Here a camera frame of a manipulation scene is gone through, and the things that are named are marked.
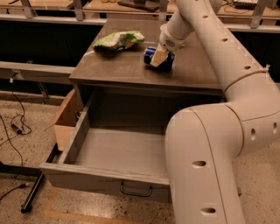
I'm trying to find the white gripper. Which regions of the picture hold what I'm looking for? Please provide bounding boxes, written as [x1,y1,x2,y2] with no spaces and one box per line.
[150,24,186,67]

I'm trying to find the blue pepsi can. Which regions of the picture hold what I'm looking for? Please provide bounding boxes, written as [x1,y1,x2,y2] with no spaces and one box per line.
[143,46,175,71]

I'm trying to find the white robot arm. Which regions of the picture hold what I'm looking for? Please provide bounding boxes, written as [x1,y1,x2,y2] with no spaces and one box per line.
[151,0,280,224]

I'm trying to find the grey cabinet with counter top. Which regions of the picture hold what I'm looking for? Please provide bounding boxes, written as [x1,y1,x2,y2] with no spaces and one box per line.
[70,19,224,127]

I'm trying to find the open grey top drawer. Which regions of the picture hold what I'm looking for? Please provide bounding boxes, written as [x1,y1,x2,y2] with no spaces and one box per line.
[41,105,171,203]

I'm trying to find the green chip bag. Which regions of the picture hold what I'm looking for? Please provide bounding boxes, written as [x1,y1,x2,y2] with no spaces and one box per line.
[93,31,145,51]

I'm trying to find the cardboard box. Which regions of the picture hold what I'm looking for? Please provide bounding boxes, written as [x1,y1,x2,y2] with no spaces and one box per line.
[46,89,81,151]

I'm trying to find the black metal floor bar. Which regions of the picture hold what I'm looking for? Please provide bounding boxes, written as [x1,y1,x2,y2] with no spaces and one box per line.
[0,143,60,214]

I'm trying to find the grey shelf rail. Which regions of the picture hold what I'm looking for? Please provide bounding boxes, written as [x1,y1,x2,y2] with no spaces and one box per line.
[0,61,74,84]

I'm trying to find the black drawer handle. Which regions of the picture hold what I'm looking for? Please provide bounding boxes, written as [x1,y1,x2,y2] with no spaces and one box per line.
[120,181,153,198]

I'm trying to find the black floor cable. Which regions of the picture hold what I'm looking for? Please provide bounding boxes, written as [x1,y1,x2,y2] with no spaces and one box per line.
[0,71,32,201]

